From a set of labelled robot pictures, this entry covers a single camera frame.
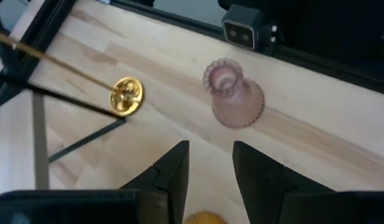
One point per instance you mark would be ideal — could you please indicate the small black camera box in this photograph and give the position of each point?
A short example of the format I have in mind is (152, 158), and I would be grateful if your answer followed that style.
(241, 31)

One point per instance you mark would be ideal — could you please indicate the black aluminium table frame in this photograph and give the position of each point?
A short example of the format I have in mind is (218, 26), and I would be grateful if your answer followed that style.
(51, 15)

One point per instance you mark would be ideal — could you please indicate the pink ribbed glass candle holder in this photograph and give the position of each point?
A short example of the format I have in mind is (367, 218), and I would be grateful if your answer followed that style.
(238, 105)

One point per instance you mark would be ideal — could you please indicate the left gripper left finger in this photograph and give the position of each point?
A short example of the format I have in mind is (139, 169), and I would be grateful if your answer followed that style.
(176, 174)

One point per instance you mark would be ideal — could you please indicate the tall brass candlestick holder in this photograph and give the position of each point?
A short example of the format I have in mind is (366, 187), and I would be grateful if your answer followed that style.
(126, 98)

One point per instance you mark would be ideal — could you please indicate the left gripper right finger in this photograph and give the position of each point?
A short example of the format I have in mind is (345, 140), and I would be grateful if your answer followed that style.
(260, 180)

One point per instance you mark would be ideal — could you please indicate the amber ribbed glass candle holder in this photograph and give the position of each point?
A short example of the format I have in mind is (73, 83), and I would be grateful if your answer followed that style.
(204, 218)

